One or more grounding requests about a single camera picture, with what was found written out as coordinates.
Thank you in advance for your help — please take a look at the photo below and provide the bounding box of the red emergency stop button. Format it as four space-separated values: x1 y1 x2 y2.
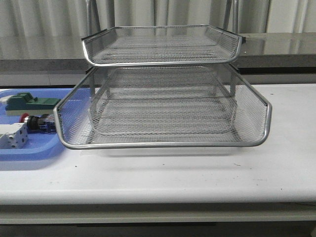
19 113 56 133

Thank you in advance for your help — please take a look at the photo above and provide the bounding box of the grey stone counter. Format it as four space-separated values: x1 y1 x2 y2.
0 33 316 88

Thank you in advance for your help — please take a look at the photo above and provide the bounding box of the green terminal block component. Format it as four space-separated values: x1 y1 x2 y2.
5 92 61 116

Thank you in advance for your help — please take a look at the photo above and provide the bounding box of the white electrical component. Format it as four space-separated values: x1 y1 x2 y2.
0 123 28 149

